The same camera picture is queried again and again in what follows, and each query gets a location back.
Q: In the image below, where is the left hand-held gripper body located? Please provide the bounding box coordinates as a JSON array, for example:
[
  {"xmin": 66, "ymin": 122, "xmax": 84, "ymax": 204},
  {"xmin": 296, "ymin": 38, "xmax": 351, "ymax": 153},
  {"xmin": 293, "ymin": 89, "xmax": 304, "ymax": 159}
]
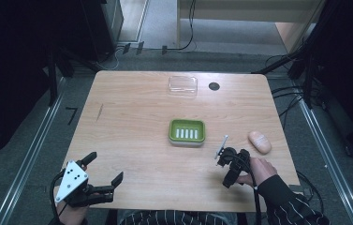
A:
[{"xmin": 54, "ymin": 159, "xmax": 116, "ymax": 208}]

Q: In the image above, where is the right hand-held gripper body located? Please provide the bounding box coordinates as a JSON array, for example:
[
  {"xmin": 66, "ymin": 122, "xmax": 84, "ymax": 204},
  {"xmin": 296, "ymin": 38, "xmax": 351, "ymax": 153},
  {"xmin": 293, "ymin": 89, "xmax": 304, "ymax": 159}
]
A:
[{"xmin": 214, "ymin": 134, "xmax": 253, "ymax": 189}]

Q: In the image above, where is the pink soap bar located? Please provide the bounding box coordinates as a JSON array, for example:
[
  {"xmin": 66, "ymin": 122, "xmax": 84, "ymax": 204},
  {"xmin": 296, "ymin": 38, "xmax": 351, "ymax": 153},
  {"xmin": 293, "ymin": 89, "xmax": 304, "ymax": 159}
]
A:
[{"xmin": 247, "ymin": 130, "xmax": 272, "ymax": 155}]

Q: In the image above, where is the green soap dish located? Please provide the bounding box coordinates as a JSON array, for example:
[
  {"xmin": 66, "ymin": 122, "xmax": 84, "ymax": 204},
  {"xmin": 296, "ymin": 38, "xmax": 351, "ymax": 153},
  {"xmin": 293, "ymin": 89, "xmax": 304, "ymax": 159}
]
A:
[{"xmin": 168, "ymin": 118, "xmax": 207, "ymax": 148}]

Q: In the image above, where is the person's right hand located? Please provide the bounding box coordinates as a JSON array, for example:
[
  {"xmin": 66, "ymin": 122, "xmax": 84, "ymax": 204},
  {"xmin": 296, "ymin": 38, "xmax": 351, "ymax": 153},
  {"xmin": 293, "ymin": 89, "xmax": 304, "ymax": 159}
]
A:
[{"xmin": 235, "ymin": 157, "xmax": 278, "ymax": 188}]

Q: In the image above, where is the person's left hand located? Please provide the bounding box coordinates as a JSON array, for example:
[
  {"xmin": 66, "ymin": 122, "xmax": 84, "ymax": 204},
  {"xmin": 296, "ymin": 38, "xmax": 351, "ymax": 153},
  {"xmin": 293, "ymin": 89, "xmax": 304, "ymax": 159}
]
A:
[{"xmin": 55, "ymin": 200, "xmax": 91, "ymax": 225}]

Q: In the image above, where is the person's striped clothing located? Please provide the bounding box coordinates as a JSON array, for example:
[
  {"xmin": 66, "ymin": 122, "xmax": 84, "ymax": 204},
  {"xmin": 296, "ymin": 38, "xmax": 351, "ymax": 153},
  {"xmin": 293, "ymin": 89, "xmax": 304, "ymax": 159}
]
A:
[{"xmin": 116, "ymin": 209, "xmax": 239, "ymax": 225}]

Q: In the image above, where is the black metal stand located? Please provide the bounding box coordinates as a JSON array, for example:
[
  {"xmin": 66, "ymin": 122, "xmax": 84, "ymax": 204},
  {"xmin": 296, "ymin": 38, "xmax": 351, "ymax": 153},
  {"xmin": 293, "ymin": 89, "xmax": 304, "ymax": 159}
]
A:
[
  {"xmin": 252, "ymin": 31, "xmax": 322, "ymax": 109},
  {"xmin": 44, "ymin": 46, "xmax": 103, "ymax": 107}
]

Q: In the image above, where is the clear plastic box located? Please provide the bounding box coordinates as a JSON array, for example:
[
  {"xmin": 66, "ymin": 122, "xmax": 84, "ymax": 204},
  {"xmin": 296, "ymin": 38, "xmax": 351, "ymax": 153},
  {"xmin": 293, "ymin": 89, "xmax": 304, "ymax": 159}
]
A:
[{"xmin": 168, "ymin": 75, "xmax": 199, "ymax": 98}]

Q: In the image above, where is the black computer tower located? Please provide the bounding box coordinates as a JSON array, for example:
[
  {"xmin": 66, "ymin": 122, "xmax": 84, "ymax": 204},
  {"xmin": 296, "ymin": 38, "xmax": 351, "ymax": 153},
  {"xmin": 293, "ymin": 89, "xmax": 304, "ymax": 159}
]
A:
[{"xmin": 80, "ymin": 0, "xmax": 125, "ymax": 62}]

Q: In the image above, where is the light wooden desk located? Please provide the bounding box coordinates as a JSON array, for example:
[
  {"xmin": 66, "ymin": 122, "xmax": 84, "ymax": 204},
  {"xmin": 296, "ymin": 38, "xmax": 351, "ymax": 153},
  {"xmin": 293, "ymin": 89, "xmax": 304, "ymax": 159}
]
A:
[{"xmin": 176, "ymin": 0, "xmax": 327, "ymax": 54}]

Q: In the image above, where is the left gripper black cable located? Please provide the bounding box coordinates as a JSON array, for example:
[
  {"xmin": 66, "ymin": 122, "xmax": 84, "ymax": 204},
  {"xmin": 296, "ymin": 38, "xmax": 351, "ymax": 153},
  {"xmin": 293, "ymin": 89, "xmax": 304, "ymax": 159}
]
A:
[{"xmin": 49, "ymin": 170, "xmax": 67, "ymax": 225}]

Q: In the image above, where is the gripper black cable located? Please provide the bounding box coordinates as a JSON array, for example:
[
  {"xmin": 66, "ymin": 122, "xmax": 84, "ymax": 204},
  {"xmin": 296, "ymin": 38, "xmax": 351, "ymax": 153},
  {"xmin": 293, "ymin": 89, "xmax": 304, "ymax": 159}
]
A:
[
  {"xmin": 49, "ymin": 170, "xmax": 67, "ymax": 225},
  {"xmin": 227, "ymin": 154, "xmax": 263, "ymax": 225}
]

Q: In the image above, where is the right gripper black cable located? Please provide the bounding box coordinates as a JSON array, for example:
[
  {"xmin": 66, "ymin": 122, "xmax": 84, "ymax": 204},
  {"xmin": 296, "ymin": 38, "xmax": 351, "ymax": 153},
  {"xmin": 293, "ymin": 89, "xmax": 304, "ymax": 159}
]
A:
[{"xmin": 227, "ymin": 154, "xmax": 263, "ymax": 225}]

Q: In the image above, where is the aluminium floor rail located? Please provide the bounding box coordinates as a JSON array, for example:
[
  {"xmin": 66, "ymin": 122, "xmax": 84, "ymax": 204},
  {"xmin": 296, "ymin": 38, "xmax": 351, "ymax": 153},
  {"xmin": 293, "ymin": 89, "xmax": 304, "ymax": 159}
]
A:
[
  {"xmin": 297, "ymin": 97, "xmax": 353, "ymax": 225},
  {"xmin": 0, "ymin": 78, "xmax": 67, "ymax": 225}
]

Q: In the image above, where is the black looped cable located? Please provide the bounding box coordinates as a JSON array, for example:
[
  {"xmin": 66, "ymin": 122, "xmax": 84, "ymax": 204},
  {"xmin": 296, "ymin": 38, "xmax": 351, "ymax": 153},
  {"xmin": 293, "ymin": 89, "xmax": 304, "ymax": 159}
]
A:
[{"xmin": 295, "ymin": 170, "xmax": 326, "ymax": 215}]

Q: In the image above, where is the bundle of black floor cables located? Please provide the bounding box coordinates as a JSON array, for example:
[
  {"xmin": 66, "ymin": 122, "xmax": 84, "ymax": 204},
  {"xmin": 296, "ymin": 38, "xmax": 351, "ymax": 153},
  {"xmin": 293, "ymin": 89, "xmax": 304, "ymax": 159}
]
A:
[{"xmin": 264, "ymin": 54, "xmax": 325, "ymax": 130}]

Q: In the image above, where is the black hanging cable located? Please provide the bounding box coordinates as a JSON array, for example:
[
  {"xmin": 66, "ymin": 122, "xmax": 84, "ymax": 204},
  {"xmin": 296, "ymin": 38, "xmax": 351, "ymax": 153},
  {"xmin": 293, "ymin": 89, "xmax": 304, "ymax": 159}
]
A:
[{"xmin": 166, "ymin": 0, "xmax": 197, "ymax": 53}]

